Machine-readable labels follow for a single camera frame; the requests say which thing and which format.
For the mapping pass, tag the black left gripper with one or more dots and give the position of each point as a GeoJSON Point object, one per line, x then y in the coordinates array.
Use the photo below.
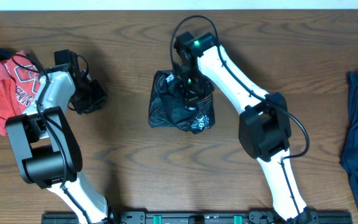
{"type": "Point", "coordinates": [100, 96]}

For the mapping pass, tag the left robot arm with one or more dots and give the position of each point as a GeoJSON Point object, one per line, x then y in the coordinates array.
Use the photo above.
{"type": "Point", "coordinates": [47, 153]}

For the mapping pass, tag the black orange-patterned jersey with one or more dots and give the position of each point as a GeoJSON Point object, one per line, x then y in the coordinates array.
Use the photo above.
{"type": "Point", "coordinates": [167, 107]}

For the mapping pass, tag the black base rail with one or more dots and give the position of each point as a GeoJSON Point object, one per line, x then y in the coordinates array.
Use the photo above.
{"type": "Point", "coordinates": [253, 217]}

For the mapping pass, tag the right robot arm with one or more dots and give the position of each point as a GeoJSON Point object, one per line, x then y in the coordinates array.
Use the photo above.
{"type": "Point", "coordinates": [264, 121]}

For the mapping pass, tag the red printed t-shirt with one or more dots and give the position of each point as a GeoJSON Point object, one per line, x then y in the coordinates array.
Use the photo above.
{"type": "Point", "coordinates": [19, 84]}

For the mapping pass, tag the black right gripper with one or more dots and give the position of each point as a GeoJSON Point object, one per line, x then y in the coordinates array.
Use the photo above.
{"type": "Point", "coordinates": [190, 99]}

